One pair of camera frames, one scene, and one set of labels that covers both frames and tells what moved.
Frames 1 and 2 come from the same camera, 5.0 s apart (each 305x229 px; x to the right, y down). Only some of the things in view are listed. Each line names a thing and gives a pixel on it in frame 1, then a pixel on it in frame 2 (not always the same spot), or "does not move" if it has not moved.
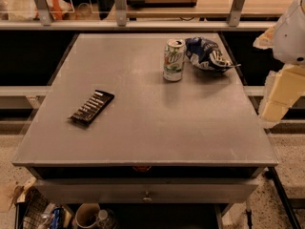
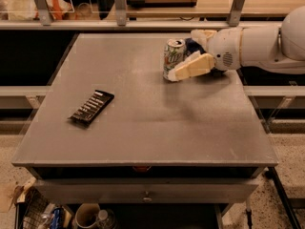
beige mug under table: (87, 215) does not move
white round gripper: (291, 37) to (224, 49)
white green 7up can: (173, 59) does not move
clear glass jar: (106, 218) does not move
